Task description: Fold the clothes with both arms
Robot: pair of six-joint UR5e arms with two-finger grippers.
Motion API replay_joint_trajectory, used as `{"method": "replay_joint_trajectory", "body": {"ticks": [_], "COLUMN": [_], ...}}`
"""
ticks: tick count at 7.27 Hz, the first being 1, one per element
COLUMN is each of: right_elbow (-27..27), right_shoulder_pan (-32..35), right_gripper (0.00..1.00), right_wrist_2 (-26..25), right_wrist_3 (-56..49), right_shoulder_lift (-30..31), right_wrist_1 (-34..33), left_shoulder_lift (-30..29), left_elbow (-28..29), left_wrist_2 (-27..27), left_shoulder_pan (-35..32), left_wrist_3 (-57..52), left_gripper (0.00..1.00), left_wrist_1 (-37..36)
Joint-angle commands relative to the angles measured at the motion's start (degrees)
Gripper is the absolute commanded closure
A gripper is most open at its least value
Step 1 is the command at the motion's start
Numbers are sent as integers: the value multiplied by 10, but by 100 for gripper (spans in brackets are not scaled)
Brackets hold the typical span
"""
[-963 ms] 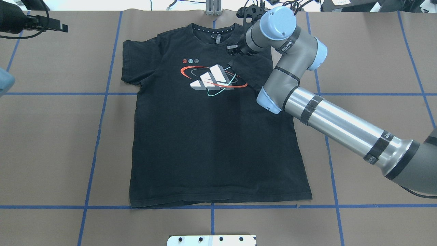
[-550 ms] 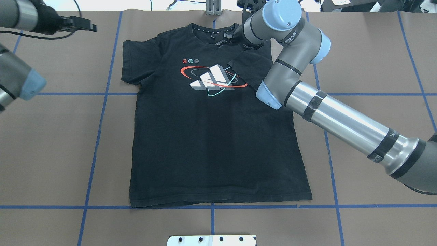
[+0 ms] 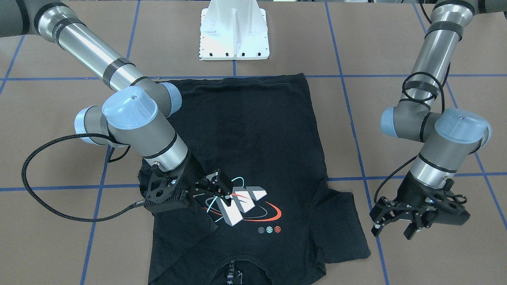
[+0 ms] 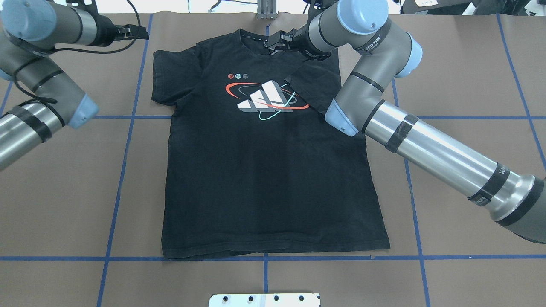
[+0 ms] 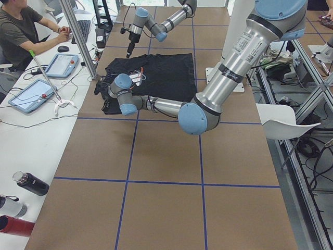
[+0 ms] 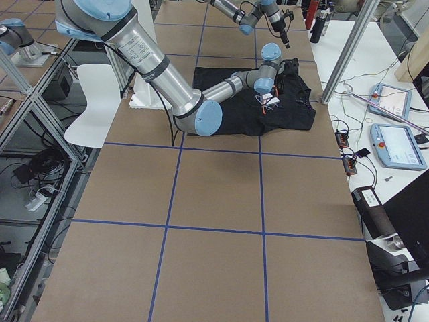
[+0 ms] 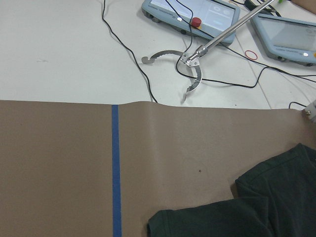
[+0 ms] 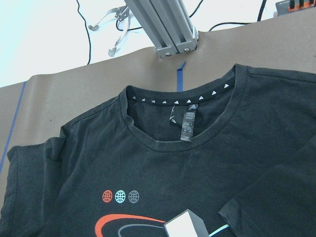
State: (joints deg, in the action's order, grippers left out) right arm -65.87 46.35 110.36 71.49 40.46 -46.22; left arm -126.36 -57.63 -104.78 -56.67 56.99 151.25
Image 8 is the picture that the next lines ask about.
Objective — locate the black graphic t-shirt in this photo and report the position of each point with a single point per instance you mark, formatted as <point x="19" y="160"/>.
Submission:
<point x="239" y="152"/>

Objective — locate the metal reacher grabber tool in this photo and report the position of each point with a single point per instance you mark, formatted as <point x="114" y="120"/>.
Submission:
<point x="113" y="27"/>

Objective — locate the aluminium frame post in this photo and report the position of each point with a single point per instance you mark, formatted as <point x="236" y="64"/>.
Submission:
<point x="167" y="24"/>

